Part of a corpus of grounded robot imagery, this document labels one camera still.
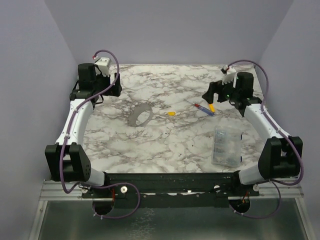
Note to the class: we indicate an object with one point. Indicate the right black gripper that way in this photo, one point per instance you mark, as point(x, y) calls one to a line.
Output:
point(217, 90)

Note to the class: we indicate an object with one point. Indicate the yellow key tag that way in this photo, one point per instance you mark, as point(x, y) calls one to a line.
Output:
point(171, 113)

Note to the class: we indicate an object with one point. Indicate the aluminium frame rail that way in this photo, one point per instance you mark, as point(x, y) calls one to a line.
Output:
point(53, 191)

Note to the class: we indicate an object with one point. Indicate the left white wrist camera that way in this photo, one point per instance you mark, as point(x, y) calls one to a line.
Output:
point(103, 64)

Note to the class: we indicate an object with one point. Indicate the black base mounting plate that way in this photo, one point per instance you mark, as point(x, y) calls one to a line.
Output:
point(170, 190)

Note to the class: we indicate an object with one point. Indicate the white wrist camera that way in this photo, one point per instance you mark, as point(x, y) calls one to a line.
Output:
point(103, 64)
point(228, 73)

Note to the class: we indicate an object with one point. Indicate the yellow handled screwdriver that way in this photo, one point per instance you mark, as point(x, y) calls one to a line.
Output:
point(211, 107)

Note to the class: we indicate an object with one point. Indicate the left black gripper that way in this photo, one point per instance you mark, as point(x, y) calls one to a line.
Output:
point(114, 90)

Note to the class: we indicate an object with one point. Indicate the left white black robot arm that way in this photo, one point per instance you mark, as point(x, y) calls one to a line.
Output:
point(66, 159)

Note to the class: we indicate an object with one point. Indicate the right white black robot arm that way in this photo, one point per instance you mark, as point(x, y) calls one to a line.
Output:
point(281, 156)

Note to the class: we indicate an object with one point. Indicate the red blue screwdriver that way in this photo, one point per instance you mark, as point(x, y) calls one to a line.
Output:
point(201, 108)

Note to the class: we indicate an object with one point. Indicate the large metal key ring band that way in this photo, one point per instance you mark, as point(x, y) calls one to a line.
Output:
point(140, 116)

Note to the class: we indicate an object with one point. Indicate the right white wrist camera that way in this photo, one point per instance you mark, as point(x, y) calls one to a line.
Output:
point(228, 73)

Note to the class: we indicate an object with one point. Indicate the clear plastic organizer box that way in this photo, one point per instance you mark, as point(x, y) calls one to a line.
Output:
point(226, 147)

